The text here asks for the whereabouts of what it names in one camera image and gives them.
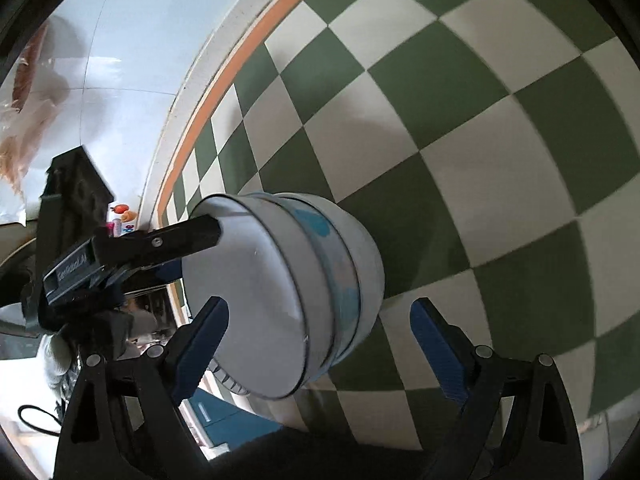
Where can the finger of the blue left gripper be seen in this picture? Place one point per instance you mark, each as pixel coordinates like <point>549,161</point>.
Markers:
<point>157,276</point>

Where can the white bowl pink pattern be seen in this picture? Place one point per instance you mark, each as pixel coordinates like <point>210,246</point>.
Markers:
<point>365,257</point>

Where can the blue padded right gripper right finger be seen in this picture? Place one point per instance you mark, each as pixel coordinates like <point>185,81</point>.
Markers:
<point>475,378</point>

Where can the white bowl blue pattern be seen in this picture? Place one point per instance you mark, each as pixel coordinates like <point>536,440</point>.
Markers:
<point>317,217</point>

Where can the plastic bag orange contents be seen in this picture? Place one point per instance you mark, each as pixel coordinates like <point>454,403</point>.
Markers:
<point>22,132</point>

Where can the plastic bag red contents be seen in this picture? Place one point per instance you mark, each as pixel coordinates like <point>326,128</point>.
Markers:
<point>52,63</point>

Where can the white plate blue stripes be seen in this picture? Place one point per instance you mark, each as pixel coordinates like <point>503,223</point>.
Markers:
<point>226,380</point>

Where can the colourful wall stickers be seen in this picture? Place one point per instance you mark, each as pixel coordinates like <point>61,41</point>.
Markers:
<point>121,220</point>

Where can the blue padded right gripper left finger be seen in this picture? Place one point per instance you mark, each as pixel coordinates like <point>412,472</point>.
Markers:
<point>163,446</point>

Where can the green white checkered tablecloth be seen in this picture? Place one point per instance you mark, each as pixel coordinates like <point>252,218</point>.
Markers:
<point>490,147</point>

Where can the white bowl dark rim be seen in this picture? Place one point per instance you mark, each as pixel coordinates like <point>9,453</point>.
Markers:
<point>281,322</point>

